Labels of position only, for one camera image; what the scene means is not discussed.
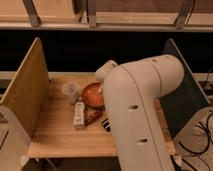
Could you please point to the black and white eraser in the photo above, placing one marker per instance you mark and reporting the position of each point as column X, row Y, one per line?
column 106, row 125

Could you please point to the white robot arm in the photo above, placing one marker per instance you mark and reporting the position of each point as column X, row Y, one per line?
column 129, row 92

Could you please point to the orange bowl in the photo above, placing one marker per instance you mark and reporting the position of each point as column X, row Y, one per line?
column 91, row 95

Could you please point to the brown snack wrapper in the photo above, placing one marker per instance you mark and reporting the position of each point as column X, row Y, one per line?
column 93, row 116

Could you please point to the white bottle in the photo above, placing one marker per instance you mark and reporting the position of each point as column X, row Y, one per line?
column 79, row 115

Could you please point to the clear plastic cup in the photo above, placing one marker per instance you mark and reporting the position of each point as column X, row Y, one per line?
column 71, row 90

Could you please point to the left wooden side panel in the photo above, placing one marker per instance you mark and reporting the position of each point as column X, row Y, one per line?
column 23, row 98

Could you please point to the wooden shelf rail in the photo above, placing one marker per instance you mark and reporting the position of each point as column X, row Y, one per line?
column 108, row 15

